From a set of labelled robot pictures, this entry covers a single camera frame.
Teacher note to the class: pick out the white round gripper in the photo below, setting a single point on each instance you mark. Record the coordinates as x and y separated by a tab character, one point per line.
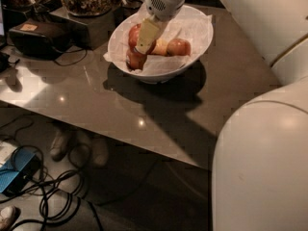
161	6

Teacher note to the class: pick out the large red top apple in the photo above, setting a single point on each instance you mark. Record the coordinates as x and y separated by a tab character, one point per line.
133	38

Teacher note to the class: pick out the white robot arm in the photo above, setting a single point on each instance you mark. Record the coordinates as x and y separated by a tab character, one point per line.
260	166

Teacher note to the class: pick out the white bowl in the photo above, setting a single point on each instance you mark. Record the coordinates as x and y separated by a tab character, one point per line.
199	32

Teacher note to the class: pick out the yellowish apple middle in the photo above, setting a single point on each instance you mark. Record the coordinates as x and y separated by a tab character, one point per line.
160	47

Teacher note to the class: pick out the red apple right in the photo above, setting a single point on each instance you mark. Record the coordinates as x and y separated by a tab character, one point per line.
179	47

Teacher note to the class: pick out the red-yellow apple front left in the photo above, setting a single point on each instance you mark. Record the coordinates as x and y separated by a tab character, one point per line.
135	60

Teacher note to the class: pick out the dark cup with scoop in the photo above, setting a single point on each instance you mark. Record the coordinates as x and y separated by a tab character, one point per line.
130	5

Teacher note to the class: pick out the white paper liner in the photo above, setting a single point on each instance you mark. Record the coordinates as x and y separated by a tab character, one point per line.
192	26

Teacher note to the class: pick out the dark grey box stand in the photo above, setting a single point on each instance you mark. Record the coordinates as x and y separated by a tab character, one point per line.
87	32

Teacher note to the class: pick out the black VR headset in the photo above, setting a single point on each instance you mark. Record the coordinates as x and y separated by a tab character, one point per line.
42	40

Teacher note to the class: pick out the right beige shoe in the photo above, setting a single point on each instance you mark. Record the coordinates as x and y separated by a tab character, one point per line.
100	152

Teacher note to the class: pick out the beige shoe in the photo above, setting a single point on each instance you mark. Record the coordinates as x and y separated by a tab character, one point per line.
100	152
60	144

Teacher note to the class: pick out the left beige shoe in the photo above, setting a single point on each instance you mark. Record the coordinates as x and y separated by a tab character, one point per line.
60	144

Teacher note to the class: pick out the blue box on floor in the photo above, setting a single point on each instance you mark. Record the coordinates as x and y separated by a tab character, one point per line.
17	171

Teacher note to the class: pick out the white shoe at corner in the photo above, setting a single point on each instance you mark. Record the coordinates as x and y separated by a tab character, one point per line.
7	216

